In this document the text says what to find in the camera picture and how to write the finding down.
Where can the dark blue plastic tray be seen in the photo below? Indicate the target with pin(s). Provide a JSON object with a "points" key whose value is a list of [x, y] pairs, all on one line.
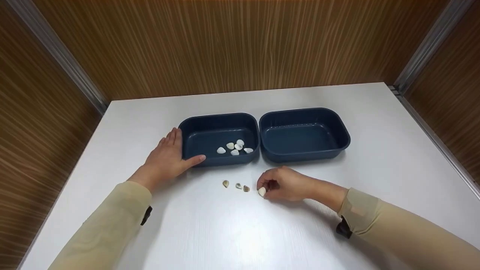
{"points": [[219, 138], [303, 135]]}

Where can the person's left forearm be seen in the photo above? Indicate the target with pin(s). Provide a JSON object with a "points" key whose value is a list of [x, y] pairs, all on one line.
{"points": [[108, 225]]}

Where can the person's left hand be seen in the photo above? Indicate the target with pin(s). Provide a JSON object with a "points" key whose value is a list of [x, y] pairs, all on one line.
{"points": [[165, 161]]}

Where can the pale clam shell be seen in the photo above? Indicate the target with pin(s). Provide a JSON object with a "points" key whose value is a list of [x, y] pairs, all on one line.
{"points": [[261, 192]]}

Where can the person's right forearm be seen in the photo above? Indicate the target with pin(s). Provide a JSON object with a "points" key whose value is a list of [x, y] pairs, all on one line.
{"points": [[393, 228]]}

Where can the cluster of white seashells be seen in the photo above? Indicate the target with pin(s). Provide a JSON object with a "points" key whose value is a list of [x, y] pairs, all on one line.
{"points": [[235, 147]]}

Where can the person's right hand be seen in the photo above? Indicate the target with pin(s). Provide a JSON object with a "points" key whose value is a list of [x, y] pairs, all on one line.
{"points": [[288, 184]]}

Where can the black wrist band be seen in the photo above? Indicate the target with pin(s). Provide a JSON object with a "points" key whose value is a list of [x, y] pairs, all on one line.
{"points": [[146, 215], [343, 228]]}

